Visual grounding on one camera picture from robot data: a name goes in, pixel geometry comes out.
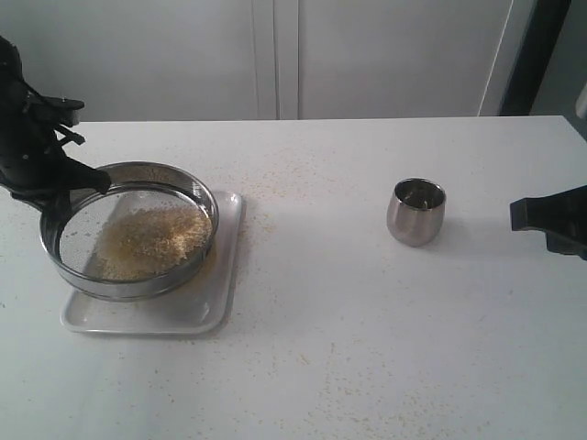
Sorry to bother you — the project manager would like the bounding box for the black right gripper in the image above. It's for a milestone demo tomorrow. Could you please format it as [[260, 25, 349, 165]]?
[[509, 186, 586, 260]]

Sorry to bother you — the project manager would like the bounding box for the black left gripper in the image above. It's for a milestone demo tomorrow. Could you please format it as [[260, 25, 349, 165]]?
[[1, 38, 111, 234]]

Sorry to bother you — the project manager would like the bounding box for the round stainless steel sieve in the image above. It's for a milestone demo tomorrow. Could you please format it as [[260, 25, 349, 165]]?
[[40, 161, 219, 302]]

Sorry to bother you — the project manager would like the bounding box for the pile of beige grains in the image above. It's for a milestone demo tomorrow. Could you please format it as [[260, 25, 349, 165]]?
[[95, 206, 212, 281]]

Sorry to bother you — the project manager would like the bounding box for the stainless steel cup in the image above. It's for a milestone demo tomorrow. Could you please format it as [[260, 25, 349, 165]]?
[[386, 178, 447, 248]]

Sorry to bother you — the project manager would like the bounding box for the white cabinet with doors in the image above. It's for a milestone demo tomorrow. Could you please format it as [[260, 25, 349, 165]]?
[[1, 1, 534, 121]]

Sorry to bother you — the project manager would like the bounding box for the white square plastic tray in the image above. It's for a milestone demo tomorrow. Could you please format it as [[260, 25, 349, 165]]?
[[61, 191, 245, 338]]

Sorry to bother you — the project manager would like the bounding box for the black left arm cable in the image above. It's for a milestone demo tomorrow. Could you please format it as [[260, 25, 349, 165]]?
[[22, 86, 87, 150]]

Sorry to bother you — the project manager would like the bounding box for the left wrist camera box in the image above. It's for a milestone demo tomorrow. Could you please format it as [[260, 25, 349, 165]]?
[[28, 94, 85, 127]]

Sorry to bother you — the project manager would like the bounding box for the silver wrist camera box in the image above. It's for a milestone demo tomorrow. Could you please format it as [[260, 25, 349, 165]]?
[[575, 83, 587, 120]]

